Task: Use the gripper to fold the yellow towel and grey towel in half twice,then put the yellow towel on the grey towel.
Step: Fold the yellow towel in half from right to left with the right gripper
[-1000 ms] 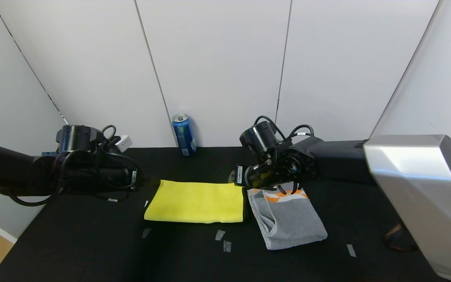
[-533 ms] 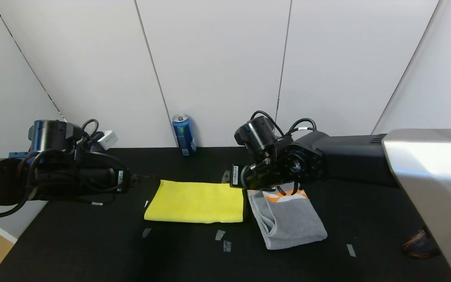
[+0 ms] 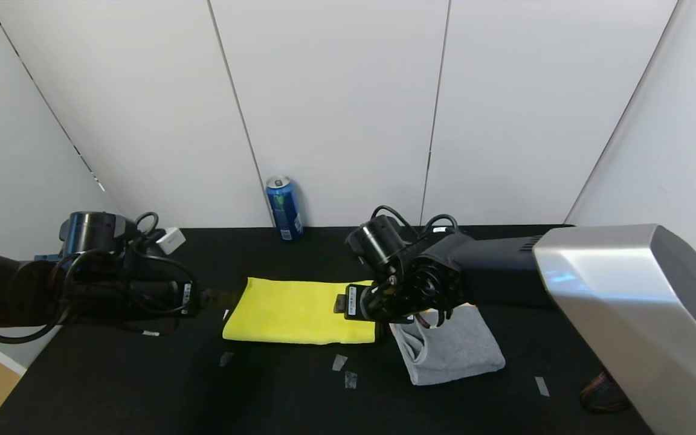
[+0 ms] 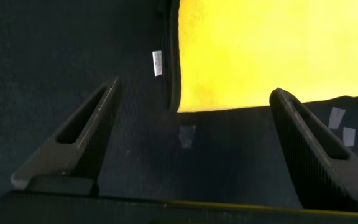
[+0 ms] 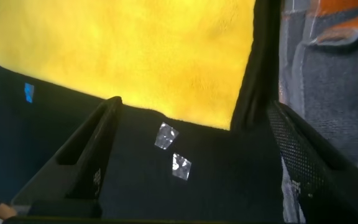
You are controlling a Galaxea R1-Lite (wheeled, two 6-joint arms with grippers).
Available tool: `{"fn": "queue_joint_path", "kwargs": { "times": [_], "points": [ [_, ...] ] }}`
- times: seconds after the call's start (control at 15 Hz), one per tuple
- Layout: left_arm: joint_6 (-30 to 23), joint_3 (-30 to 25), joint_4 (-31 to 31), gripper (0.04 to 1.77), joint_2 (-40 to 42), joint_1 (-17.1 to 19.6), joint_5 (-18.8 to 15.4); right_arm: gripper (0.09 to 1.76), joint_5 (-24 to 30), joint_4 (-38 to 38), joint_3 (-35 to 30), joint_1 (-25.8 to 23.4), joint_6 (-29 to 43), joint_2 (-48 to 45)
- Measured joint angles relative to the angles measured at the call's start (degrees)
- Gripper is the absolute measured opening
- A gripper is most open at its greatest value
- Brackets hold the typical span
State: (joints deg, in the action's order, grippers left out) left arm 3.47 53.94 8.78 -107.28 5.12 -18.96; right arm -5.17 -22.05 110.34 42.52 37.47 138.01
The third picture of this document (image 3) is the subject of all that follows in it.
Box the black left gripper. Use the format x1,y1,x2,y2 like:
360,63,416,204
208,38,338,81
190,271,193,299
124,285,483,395
129,279,239,318

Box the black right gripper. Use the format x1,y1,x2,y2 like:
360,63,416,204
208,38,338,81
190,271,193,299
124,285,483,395
333,284,376,321

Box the yellow towel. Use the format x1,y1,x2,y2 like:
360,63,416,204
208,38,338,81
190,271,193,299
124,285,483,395
222,277,379,346

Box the grey towel with orange marks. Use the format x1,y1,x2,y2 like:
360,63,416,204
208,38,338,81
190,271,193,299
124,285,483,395
389,302,506,386

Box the blue drink can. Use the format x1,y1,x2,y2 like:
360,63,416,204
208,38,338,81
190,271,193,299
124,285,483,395
266,176,305,242

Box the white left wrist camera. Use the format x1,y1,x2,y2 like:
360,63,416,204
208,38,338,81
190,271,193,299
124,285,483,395
156,227,187,256

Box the left arm labelled black cable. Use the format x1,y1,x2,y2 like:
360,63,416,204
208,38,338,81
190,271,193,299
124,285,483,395
64,251,198,338

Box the arm labelled black cable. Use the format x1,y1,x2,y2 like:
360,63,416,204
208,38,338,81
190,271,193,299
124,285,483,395
422,214,459,236
64,251,198,338

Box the left wrist camera black cable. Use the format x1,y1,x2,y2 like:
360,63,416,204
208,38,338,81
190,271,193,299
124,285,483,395
134,211,161,242

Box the wrist camera black cable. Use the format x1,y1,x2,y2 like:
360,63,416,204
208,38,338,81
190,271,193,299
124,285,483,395
134,211,161,242
371,205,416,234

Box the right wrist camera black cable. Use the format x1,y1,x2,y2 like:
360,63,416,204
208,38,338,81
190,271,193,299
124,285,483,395
371,205,416,234

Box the right arm labelled black cable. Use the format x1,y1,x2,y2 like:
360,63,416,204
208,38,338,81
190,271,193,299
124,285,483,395
422,214,459,236

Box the brown cable bundle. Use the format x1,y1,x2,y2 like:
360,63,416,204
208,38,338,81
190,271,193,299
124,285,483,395
579,370,631,414

